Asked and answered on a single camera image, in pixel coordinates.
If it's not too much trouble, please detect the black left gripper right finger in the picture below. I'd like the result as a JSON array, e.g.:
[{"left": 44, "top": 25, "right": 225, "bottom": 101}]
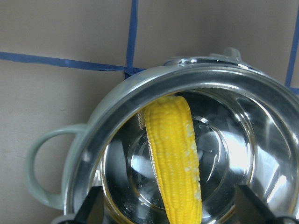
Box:
[{"left": 235, "top": 185, "right": 275, "bottom": 224}]

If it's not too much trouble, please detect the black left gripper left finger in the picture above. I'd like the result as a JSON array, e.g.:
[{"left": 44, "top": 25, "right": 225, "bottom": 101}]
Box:
[{"left": 73, "top": 186, "right": 104, "bottom": 224}]

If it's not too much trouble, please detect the yellow corn cob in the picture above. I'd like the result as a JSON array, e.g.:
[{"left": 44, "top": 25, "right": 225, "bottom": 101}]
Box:
[{"left": 144, "top": 96, "right": 202, "bottom": 224}]

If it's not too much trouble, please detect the pale green steel pot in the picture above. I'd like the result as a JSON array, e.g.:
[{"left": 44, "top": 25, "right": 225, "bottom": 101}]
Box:
[{"left": 24, "top": 48, "right": 299, "bottom": 224}]

